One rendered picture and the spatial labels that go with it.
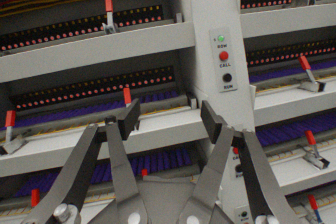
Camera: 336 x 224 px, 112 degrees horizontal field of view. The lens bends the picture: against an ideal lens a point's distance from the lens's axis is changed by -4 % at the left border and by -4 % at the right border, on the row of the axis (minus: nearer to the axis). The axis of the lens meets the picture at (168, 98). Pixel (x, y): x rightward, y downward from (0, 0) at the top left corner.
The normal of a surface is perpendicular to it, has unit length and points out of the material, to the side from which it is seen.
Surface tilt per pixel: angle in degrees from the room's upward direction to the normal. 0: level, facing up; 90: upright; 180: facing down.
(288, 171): 17
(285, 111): 107
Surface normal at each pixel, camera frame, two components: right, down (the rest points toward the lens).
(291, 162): -0.16, -0.92
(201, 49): 0.06, 0.07
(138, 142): 0.11, 0.35
